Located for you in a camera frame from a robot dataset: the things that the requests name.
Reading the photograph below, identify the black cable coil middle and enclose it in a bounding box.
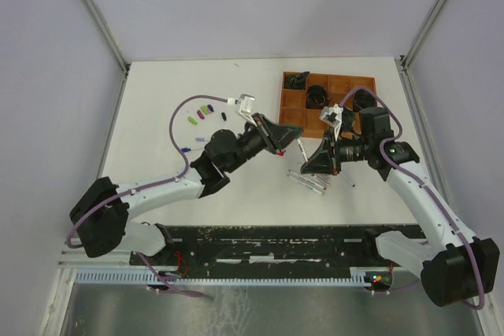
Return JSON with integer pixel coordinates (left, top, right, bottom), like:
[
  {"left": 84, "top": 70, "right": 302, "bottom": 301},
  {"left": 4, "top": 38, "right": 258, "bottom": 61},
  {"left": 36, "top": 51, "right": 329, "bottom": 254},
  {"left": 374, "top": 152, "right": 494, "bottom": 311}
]
[{"left": 305, "top": 84, "right": 330, "bottom": 109}]

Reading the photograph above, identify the white slotted cable duct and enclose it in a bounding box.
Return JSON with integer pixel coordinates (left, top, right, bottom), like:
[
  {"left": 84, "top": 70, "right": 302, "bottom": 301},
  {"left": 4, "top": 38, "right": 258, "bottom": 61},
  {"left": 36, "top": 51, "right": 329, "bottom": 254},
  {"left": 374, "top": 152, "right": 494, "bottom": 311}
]
[{"left": 73, "top": 268, "right": 370, "bottom": 287}]

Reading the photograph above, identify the black cable bundle right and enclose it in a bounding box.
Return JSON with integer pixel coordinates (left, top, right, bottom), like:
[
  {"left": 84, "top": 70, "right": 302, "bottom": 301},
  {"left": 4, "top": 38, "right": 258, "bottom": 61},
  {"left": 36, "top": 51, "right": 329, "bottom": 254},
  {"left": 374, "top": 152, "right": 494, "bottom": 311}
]
[{"left": 353, "top": 90, "right": 375, "bottom": 113}]

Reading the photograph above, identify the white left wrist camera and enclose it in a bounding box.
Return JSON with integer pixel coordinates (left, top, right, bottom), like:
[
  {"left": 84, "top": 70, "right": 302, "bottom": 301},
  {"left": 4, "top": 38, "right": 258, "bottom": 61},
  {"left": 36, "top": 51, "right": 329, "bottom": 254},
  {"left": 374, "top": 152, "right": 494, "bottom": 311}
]
[{"left": 227, "top": 94, "right": 255, "bottom": 123}]

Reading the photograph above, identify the magenta capped marker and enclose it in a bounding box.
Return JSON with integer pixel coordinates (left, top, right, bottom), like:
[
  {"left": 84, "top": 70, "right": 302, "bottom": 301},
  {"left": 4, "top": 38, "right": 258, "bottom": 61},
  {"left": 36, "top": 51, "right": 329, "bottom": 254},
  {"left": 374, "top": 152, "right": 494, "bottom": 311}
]
[{"left": 287, "top": 172, "right": 327, "bottom": 191}]

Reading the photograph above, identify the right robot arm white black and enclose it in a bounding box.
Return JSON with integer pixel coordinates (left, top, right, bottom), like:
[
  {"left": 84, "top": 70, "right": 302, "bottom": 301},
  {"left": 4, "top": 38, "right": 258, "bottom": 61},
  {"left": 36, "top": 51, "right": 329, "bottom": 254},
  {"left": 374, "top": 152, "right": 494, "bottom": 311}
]
[{"left": 301, "top": 105, "right": 500, "bottom": 310}]

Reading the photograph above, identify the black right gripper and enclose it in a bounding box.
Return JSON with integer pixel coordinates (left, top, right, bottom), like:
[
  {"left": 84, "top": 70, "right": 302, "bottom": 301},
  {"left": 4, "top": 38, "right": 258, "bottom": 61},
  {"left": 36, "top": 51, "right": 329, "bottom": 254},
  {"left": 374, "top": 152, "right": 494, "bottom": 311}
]
[{"left": 301, "top": 129, "right": 372, "bottom": 176}]

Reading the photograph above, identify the aluminium frame post left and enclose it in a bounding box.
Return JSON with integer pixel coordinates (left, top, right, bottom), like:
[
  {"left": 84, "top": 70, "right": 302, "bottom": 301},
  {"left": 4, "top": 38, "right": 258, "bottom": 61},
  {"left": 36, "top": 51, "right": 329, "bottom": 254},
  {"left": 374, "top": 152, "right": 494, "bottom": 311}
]
[{"left": 58, "top": 0, "right": 131, "bottom": 73}]

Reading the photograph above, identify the aluminium frame post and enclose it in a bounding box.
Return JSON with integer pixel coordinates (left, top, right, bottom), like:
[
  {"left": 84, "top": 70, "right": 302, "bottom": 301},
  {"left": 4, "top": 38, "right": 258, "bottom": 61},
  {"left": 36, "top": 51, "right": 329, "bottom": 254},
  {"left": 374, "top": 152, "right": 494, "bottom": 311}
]
[
  {"left": 58, "top": 0, "right": 131, "bottom": 73},
  {"left": 399, "top": 0, "right": 473, "bottom": 68}
]

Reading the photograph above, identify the aluminium frame post right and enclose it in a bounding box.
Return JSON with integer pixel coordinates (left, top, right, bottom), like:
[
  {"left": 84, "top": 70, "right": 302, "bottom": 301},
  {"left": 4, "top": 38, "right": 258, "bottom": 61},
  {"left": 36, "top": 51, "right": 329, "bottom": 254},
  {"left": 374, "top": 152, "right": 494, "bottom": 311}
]
[{"left": 399, "top": 0, "right": 473, "bottom": 68}]

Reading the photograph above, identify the black cable bundle top-left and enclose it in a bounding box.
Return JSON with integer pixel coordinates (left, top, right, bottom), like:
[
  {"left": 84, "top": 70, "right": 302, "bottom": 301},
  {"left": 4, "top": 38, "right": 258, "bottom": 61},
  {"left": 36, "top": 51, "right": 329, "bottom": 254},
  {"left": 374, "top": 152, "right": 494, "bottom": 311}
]
[{"left": 285, "top": 71, "right": 311, "bottom": 90}]

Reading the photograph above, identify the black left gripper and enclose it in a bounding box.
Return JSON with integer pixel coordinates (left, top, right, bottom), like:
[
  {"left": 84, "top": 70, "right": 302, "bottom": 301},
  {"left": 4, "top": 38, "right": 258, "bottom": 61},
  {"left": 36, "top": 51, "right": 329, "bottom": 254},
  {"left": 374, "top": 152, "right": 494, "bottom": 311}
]
[{"left": 224, "top": 111, "right": 302, "bottom": 172}]

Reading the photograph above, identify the black capped thin marker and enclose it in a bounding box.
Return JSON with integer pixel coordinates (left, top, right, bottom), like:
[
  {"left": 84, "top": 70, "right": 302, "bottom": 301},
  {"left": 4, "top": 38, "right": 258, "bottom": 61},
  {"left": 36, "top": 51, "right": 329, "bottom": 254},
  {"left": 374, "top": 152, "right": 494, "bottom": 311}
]
[{"left": 340, "top": 172, "right": 356, "bottom": 187}]

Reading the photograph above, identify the orange wooden compartment tray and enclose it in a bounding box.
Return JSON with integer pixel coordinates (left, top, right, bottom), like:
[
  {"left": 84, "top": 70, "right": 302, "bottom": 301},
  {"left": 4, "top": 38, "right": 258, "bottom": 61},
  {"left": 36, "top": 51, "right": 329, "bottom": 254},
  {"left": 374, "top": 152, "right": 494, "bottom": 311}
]
[{"left": 279, "top": 72, "right": 376, "bottom": 138}]

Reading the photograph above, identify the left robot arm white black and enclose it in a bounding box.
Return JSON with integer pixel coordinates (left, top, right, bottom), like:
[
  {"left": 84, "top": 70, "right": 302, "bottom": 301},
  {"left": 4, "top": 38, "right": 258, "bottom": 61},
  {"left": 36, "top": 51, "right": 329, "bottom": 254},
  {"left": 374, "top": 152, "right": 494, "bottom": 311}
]
[{"left": 69, "top": 113, "right": 303, "bottom": 265}]

